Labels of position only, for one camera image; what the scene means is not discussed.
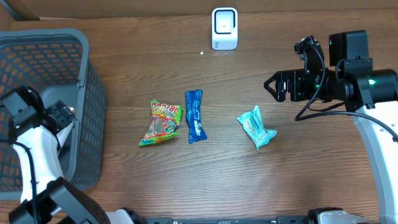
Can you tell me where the grey plastic mesh basket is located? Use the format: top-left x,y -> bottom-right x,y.
1,29 -> 107,190

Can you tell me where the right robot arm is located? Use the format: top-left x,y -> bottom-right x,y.
264,30 -> 397,223

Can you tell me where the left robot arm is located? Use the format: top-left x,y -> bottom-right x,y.
1,86 -> 133,223

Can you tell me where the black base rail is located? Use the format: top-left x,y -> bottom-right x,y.
146,216 -> 365,224

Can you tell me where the blue cookie packet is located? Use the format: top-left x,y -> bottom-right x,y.
185,90 -> 207,144

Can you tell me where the green gummy candy bag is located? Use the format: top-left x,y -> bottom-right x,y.
139,99 -> 183,146

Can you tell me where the white tube with gold cap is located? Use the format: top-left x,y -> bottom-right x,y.
68,106 -> 76,114

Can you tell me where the white barcode scanner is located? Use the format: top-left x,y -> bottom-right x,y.
211,7 -> 238,50

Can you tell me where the mint green wipes packet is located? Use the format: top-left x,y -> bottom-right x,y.
237,105 -> 277,151

